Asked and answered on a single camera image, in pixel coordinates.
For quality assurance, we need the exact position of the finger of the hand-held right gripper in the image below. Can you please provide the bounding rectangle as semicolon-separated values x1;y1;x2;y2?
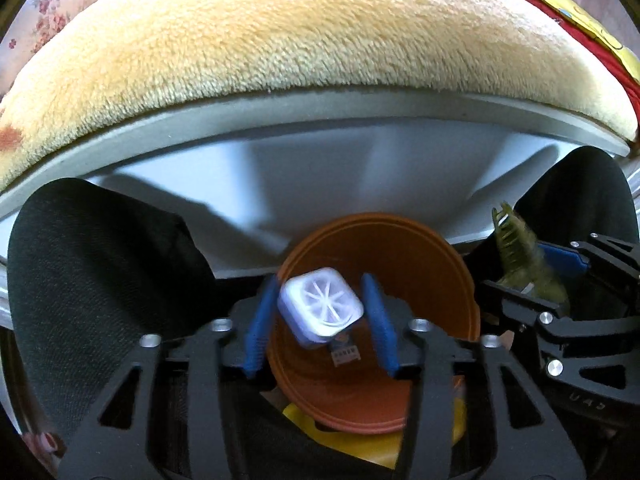
537;232;640;321
482;280;640;411

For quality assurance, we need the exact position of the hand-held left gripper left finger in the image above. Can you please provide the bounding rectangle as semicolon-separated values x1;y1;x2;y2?
57;275;281;480

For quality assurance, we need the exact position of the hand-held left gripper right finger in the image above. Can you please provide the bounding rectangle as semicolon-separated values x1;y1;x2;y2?
360;272;588;480

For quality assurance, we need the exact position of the green plastic comb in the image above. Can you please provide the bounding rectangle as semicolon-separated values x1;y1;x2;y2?
490;201;568;311

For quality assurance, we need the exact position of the white square plastic container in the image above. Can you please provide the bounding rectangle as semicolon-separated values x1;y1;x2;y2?
276;266;365;348

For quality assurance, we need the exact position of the orange plastic bin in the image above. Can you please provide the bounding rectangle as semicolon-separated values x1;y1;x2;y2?
267;214;482;433

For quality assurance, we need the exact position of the person's right leg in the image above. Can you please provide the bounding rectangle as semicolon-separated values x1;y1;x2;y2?
464;145;640;322

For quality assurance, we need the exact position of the person's leg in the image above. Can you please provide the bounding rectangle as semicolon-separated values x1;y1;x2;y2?
7;177;219;443
464;145;640;322

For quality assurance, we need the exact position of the yellow object under basin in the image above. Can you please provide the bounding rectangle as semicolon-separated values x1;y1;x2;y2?
282;400;468;466

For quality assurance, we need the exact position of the person's left leg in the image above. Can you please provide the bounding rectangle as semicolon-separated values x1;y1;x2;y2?
7;177;219;443

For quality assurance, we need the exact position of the pink white object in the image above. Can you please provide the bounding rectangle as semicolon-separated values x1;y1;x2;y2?
21;431;67;463

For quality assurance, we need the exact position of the yellow plush blanket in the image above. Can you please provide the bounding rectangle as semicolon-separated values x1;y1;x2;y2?
0;0;640;190

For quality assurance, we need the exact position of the floral pillow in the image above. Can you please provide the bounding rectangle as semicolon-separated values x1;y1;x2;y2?
0;0;187;68

